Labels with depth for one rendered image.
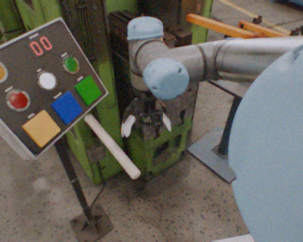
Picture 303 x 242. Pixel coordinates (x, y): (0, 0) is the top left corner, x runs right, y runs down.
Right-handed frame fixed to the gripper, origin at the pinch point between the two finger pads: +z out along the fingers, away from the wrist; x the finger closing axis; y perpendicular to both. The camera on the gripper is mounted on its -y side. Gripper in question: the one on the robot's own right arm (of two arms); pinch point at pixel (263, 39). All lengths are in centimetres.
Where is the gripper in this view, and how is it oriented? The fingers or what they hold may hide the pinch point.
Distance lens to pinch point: 91.2
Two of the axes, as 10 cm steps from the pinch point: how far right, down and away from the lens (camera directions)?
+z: -6.0, -5.4, 5.9
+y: 0.3, 7.2, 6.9
